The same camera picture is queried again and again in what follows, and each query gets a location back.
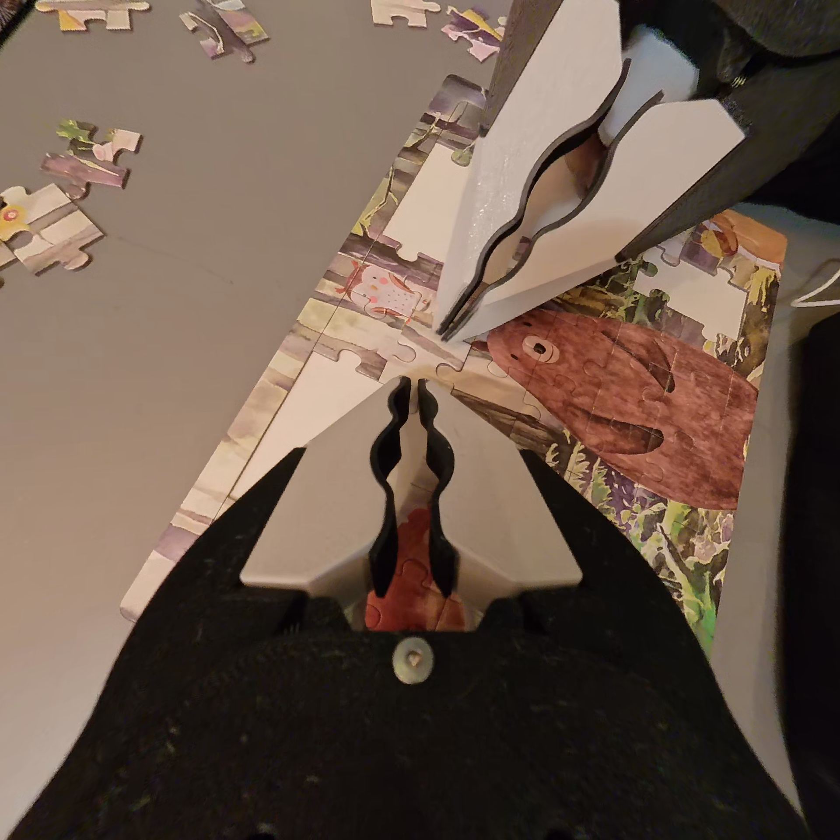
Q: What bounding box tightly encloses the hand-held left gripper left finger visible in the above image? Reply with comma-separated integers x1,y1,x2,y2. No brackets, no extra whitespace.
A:
238,376,414,599

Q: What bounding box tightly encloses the white yellow jigsaw piece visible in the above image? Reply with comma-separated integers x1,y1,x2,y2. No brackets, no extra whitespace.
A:
371,0,442,27

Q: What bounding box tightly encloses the partly assembled jigsaw puzzle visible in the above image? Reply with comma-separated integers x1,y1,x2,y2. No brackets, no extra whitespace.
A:
120,74,788,657

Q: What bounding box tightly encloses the purple white jigsaw piece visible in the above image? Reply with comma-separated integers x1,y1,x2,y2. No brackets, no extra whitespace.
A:
179,0,270,64

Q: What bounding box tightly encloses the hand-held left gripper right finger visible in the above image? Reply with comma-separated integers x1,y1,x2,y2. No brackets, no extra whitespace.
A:
417,378,584,616

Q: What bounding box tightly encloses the yellow grey jigsaw piece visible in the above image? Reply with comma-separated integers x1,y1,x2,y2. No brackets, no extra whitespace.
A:
35,0,152,32

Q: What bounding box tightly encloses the green white jigsaw piece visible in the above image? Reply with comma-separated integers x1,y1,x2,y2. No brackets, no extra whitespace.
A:
58,120,143,165

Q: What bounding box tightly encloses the purple yellow jigsaw piece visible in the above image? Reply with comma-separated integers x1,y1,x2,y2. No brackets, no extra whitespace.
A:
441,5,508,64

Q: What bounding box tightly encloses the person's right hand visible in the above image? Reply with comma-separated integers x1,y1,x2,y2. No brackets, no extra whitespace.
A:
564,140,610,199

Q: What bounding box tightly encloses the person's black clothing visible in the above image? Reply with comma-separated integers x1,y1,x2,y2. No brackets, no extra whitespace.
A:
784,315,840,840

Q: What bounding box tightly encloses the thin white cable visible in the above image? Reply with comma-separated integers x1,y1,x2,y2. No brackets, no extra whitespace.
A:
791,258,840,309

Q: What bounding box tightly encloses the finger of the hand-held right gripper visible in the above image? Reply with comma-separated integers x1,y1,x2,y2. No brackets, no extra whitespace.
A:
451,95,760,343
436,0,631,340

